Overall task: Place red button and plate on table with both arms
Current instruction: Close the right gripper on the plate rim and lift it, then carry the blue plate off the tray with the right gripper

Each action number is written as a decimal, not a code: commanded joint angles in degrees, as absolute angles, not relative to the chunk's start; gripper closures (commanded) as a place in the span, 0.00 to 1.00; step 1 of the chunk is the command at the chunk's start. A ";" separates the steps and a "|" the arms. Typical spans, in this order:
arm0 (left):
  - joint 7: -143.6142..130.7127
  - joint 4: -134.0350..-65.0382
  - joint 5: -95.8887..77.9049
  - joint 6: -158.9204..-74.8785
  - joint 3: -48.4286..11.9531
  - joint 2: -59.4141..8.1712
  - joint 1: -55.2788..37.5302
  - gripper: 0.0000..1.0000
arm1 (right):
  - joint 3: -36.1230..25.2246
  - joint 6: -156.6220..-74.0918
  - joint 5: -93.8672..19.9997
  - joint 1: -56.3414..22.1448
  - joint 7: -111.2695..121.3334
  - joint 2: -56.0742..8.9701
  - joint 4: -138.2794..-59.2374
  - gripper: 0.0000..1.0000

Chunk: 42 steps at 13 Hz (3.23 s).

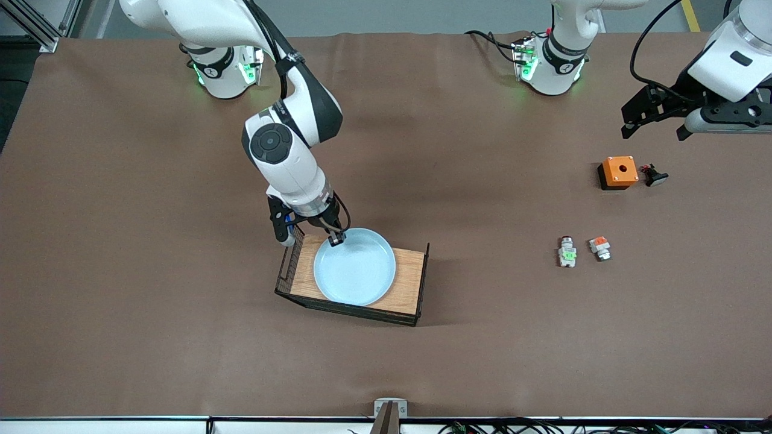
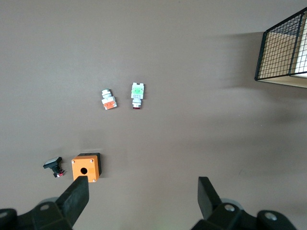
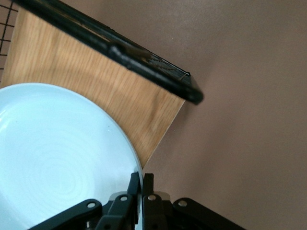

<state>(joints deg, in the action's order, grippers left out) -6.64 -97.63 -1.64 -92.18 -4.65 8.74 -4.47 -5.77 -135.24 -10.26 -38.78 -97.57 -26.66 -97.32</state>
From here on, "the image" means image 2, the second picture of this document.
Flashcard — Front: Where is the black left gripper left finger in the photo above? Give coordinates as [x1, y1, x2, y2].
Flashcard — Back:
[56, 175, 90, 230]

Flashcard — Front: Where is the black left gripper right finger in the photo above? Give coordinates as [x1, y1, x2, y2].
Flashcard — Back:
[198, 176, 222, 220]

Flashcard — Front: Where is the green and white contact block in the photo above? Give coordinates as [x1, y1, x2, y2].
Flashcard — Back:
[130, 82, 146, 110]

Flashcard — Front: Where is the black button with white cap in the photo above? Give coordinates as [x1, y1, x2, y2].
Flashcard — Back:
[43, 156, 67, 178]

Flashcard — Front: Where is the white button with orange label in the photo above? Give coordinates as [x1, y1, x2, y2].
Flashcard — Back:
[100, 89, 118, 111]

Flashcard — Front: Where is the brown table cover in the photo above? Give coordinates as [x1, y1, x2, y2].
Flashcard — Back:
[0, 0, 307, 230]

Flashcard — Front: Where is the orange button enclosure box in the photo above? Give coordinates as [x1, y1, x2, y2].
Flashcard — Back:
[71, 152, 102, 183]

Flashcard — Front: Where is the wooden tray with wire ends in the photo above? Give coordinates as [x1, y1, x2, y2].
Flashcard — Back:
[254, 6, 307, 89]

